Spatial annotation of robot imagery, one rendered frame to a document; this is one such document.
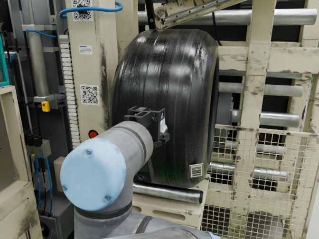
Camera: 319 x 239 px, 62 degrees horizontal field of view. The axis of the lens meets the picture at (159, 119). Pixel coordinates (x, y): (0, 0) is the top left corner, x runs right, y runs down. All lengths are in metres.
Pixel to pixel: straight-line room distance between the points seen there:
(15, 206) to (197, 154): 0.69
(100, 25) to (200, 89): 0.41
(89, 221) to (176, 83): 0.43
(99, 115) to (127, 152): 0.62
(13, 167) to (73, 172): 0.76
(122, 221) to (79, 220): 0.06
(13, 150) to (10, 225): 0.26
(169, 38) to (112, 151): 0.52
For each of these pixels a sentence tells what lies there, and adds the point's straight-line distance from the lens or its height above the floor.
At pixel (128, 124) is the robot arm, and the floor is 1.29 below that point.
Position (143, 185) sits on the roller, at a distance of 0.98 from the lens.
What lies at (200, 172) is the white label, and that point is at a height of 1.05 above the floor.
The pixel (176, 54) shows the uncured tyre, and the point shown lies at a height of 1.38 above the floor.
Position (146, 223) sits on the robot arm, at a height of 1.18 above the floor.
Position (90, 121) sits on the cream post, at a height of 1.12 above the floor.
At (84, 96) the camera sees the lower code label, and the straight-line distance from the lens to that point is 1.02.
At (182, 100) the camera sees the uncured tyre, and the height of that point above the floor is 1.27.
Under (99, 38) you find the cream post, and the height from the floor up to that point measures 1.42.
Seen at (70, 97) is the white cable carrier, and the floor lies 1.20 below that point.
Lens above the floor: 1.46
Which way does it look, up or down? 20 degrees down
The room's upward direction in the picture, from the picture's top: straight up
